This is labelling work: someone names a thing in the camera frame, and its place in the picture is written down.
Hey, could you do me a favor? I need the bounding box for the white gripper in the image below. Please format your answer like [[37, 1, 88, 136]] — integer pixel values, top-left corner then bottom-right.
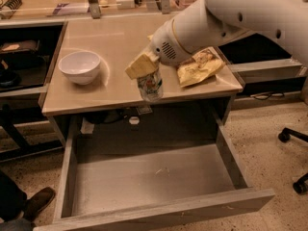
[[125, 19, 192, 79]]

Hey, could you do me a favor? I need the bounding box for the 7up soda can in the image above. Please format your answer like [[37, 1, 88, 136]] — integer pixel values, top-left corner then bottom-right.
[[137, 70, 163, 102]]

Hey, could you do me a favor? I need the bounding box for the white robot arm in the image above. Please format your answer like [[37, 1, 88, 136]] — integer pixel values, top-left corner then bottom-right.
[[125, 0, 308, 79]]

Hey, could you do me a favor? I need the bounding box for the grey counter cabinet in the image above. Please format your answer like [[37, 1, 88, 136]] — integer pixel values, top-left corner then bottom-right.
[[38, 13, 245, 146]]

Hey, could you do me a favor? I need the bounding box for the open grey wooden drawer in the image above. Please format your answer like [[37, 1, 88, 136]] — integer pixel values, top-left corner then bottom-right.
[[36, 105, 274, 231]]

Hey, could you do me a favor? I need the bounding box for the sea salt chip bag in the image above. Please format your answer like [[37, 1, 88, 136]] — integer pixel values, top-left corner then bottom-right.
[[176, 48, 225, 88]]

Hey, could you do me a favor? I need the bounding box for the white ceramic bowl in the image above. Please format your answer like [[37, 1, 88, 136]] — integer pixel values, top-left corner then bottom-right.
[[58, 51, 101, 85]]

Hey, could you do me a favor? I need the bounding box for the black spiral whisk tool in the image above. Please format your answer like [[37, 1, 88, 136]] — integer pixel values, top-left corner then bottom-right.
[[0, 0, 22, 19]]

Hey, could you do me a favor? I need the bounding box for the brown leather shoe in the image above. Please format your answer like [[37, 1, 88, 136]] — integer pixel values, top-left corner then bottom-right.
[[23, 187, 56, 221]]

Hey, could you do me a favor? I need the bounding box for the black office chair base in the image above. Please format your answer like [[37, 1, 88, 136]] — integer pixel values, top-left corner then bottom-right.
[[277, 127, 308, 195]]

